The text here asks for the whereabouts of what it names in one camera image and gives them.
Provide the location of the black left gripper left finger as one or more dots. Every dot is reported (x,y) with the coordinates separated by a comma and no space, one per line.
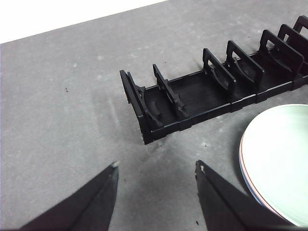
(91,207)

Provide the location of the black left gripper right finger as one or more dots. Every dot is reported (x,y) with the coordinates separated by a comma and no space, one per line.
(223,209)

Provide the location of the pink plate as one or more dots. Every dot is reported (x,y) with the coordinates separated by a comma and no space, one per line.
(240,156)

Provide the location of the pale green plate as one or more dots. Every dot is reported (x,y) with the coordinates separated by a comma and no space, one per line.
(276,156)

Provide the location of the black plastic plate rack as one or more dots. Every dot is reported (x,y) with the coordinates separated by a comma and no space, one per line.
(192,96)

